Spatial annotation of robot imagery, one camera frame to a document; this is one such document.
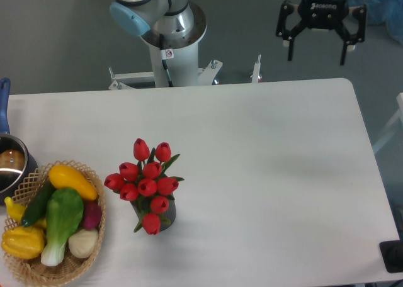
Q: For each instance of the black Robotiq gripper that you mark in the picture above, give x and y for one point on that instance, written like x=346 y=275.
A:
x=325 y=15

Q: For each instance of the red tulip bouquet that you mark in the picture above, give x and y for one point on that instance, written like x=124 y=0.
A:
x=147 y=175

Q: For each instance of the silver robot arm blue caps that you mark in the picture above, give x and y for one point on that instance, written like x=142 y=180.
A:
x=138 y=17

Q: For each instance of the dark grey ribbed vase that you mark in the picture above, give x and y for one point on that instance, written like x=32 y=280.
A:
x=156 y=213

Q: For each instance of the blue plastic bag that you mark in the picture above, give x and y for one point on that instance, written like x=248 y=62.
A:
x=384 y=12

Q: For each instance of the black device at table edge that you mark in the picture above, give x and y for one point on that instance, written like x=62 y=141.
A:
x=392 y=255

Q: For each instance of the purple red radish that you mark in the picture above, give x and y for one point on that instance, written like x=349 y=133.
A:
x=92 y=215

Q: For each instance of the yellow squash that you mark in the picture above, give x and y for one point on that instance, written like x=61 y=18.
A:
x=63 y=176

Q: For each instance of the green bok choy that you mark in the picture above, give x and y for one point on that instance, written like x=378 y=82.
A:
x=64 y=214

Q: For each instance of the dark green cucumber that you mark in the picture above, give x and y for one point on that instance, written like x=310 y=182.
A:
x=37 y=207

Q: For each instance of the white garlic bulb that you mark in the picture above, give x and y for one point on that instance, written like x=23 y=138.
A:
x=83 y=242

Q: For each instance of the small yellow gourd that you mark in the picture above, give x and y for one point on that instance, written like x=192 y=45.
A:
x=16 y=211

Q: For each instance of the yellow bell pepper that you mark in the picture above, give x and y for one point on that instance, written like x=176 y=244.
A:
x=24 y=243

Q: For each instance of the woven wicker basket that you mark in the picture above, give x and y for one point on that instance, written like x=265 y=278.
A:
x=32 y=272

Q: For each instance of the white frame at right edge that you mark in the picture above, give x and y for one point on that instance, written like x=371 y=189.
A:
x=390 y=128

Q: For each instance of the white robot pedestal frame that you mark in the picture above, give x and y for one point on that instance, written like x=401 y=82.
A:
x=171 y=67

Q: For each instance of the blue handled saucepan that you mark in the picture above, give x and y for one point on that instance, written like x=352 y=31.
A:
x=16 y=161

